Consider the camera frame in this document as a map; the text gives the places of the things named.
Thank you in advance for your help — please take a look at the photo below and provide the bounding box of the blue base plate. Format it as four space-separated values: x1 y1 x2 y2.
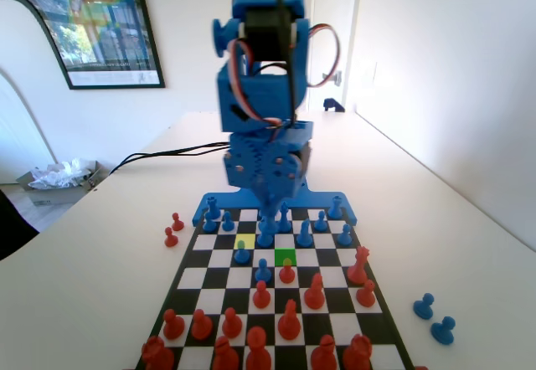
191 191 358 227

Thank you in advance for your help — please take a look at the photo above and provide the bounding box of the thick black camera cable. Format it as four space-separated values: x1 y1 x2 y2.
240 0 301 127

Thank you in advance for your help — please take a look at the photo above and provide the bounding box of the red king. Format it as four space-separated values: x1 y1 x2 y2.
245 326 272 370

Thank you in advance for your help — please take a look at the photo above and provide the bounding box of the blue gripper camera box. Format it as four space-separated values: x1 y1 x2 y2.
274 121 315 145

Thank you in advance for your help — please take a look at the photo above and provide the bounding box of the black and white chessboard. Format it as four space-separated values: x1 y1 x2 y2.
133 206 416 370

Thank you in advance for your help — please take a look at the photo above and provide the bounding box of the red knight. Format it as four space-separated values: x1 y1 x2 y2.
277 299 302 341
303 272 326 311

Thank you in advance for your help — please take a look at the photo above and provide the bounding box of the black framed poster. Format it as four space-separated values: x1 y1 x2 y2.
0 0 167 91

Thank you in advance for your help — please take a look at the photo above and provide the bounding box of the blue queen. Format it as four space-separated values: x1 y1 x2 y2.
276 202 293 234

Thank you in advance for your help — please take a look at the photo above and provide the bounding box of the dark clothed person body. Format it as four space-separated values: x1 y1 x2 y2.
0 180 42 262

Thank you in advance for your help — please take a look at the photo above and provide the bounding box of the thin black table cable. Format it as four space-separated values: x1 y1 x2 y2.
107 141 231 177
123 144 230 166

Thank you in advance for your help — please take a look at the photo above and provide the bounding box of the cardboard box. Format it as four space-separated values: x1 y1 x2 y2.
15 159 111 208

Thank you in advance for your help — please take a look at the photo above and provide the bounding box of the red bishop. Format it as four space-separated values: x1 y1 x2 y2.
212 336 242 370
309 335 341 370

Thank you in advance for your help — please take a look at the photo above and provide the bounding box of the crumpled white plastic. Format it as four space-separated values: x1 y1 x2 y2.
28 158 95 190

